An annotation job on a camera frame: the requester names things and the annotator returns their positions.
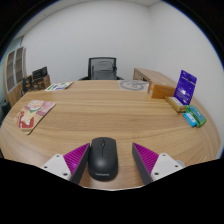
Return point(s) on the small black chair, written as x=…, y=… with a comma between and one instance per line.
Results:
x=24, y=85

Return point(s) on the black mesh office chair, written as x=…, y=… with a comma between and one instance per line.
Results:
x=90, y=66

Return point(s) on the small blue box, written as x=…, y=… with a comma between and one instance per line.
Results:
x=190, y=120

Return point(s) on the cartoon print mouse pad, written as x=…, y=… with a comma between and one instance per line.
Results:
x=33, y=115

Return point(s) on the orange-brown box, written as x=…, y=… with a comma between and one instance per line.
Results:
x=160, y=90

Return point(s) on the grey backpack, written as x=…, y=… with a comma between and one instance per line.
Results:
x=103, y=70

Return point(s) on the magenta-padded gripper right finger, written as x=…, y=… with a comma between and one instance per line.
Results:
x=148, y=160

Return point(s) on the black computer mouse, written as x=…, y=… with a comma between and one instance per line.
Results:
x=102, y=160

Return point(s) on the black leather chair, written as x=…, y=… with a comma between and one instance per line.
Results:
x=5, y=107

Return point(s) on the black box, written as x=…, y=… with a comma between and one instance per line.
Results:
x=39, y=72

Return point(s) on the round grey printed disc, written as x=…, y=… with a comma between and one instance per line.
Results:
x=133, y=85

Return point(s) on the printed sticker sheet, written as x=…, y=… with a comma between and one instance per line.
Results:
x=59, y=86

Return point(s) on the purple card package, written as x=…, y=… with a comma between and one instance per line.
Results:
x=185, y=87

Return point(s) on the small tan box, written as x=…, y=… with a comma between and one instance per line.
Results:
x=175, y=104

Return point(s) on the small green box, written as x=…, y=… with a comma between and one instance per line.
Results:
x=197, y=115

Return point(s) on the wooden shelf unit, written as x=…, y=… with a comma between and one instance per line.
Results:
x=15, y=66

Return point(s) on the small brown cardboard box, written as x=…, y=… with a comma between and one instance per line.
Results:
x=30, y=84

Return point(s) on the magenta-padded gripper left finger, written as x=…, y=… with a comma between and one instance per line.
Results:
x=76, y=159

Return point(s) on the wooden side desk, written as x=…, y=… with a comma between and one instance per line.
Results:
x=150, y=74

